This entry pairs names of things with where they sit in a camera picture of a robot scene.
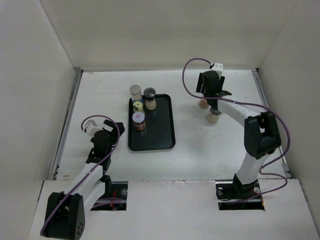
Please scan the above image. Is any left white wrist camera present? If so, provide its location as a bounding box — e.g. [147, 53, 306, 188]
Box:
[83, 119, 101, 137]

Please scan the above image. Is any blue label silver cap bottle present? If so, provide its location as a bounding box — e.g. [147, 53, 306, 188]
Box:
[129, 84, 143, 103]

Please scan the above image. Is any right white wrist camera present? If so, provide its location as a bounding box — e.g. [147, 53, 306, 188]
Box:
[209, 63, 224, 78]

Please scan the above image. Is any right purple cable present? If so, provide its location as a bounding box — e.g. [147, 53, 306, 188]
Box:
[181, 58, 292, 203]

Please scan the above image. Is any pink cap spice bottle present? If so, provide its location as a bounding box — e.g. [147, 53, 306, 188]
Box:
[198, 99, 209, 109]

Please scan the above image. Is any clear dome cap spice bottle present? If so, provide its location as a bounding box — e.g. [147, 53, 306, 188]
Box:
[143, 87, 157, 111]

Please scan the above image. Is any purple cable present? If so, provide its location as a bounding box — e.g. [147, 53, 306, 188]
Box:
[181, 58, 292, 203]
[39, 114, 123, 237]

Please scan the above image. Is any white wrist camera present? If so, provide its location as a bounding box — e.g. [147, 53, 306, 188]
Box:
[83, 119, 101, 137]
[209, 63, 224, 78]

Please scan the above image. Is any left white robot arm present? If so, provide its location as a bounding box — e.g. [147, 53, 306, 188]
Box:
[40, 116, 125, 240]

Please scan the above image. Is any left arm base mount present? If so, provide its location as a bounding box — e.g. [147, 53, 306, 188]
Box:
[91, 181, 128, 211]

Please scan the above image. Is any black knob cap bottle front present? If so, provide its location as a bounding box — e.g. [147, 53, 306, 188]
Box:
[206, 107, 222, 124]

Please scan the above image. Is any black rectangular plastic tray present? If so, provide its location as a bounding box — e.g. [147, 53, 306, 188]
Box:
[127, 94, 176, 152]

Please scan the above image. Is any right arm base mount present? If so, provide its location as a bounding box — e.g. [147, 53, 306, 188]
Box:
[215, 180, 265, 211]

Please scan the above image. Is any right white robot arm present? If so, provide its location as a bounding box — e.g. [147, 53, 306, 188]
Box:
[196, 70, 282, 201]

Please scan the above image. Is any yellow cap sauce bottle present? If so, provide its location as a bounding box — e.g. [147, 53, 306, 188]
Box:
[132, 101, 144, 113]

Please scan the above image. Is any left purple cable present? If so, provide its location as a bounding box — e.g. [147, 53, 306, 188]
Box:
[39, 114, 123, 237]

